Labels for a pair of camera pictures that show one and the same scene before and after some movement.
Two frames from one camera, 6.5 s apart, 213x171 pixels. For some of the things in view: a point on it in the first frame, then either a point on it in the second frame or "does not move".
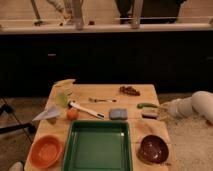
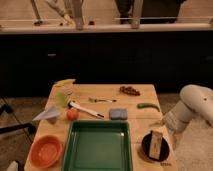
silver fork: x=97 y=100 does not move
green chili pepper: x=141 y=105 does not move
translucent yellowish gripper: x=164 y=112 to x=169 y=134
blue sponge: x=118 y=114 does not move
